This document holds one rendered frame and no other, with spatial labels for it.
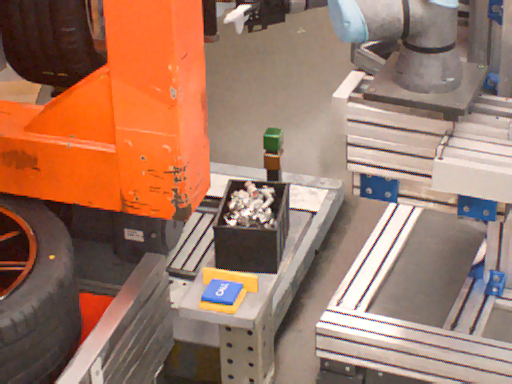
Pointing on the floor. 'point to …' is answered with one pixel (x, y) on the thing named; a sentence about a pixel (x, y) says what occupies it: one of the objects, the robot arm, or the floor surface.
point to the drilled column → (248, 352)
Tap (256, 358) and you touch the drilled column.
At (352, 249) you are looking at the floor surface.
